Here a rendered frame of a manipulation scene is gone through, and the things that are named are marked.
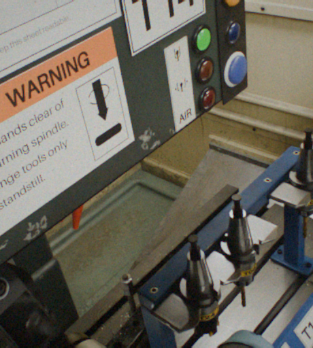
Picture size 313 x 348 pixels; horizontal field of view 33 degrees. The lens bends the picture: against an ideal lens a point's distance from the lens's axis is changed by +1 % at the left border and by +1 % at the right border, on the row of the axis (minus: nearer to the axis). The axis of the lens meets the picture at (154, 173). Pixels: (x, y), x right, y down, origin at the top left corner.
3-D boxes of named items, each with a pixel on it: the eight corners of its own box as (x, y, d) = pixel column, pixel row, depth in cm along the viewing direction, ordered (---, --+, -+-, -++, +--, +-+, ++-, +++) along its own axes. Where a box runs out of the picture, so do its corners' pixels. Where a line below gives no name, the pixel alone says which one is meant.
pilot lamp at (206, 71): (216, 76, 52) (213, 56, 50) (202, 86, 50) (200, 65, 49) (211, 75, 52) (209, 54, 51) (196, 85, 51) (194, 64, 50)
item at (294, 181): (302, 171, 104) (303, 161, 103) (330, 182, 100) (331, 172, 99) (283, 187, 101) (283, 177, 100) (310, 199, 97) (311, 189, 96)
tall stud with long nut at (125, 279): (143, 312, 119) (133, 274, 112) (135, 321, 118) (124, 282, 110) (135, 306, 121) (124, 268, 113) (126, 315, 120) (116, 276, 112)
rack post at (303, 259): (319, 264, 123) (324, 163, 106) (307, 278, 120) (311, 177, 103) (281, 246, 129) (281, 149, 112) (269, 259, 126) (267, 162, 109)
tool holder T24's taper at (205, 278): (199, 269, 84) (195, 240, 80) (220, 283, 81) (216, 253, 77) (179, 285, 82) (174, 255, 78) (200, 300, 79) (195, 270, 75)
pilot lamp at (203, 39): (213, 46, 50) (211, 24, 48) (199, 56, 49) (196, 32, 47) (208, 45, 50) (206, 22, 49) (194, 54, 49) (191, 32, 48)
